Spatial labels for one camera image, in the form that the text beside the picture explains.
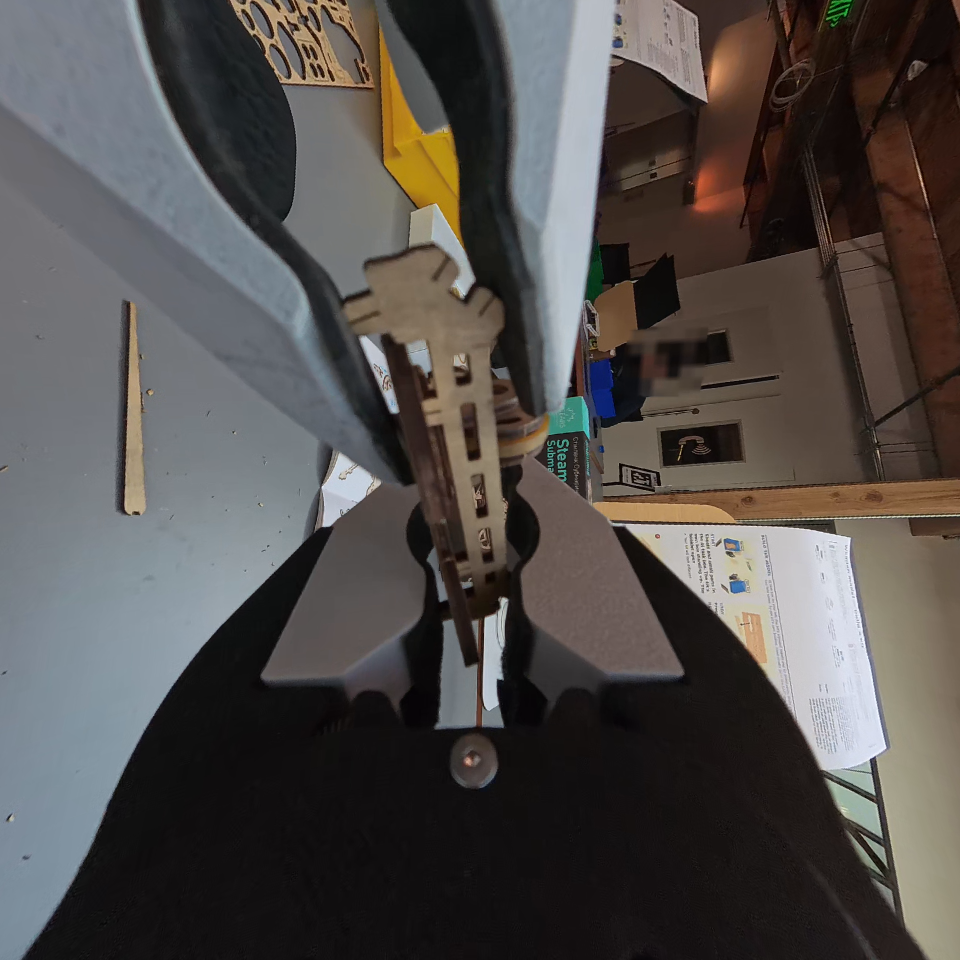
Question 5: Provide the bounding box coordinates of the wooden cut-out sheet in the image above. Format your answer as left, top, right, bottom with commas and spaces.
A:
228, 0, 376, 90

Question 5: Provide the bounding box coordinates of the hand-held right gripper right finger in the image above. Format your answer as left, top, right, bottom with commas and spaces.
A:
499, 456, 685, 726

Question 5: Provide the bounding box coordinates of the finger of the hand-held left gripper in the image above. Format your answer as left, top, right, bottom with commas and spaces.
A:
373, 0, 618, 423
0, 0, 411, 486

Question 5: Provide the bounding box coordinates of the white cardboard box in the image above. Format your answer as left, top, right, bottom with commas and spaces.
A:
408, 205, 475, 295

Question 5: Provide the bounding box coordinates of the yellow plastic bin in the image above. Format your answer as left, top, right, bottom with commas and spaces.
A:
380, 28, 461, 220

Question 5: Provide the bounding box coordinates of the printed instruction sheet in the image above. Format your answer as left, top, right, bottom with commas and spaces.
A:
624, 523, 891, 771

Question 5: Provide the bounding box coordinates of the instruction booklet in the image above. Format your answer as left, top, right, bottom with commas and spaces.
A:
318, 336, 403, 531

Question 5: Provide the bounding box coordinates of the blue plastic bin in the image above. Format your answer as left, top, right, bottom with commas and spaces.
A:
584, 358, 625, 430

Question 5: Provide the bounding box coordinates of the thin wooden stick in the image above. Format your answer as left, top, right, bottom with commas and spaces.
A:
122, 300, 149, 519

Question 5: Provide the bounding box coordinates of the teal kit box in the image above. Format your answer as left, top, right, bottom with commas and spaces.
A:
545, 396, 603, 501

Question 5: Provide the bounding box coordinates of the printed paper sheet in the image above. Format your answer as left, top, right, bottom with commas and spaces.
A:
610, 0, 711, 105

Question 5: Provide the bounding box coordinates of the wooden model assembly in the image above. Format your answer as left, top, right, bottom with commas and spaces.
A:
343, 243, 550, 669

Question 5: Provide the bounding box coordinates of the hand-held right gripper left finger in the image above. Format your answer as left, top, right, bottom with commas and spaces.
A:
259, 482, 444, 725

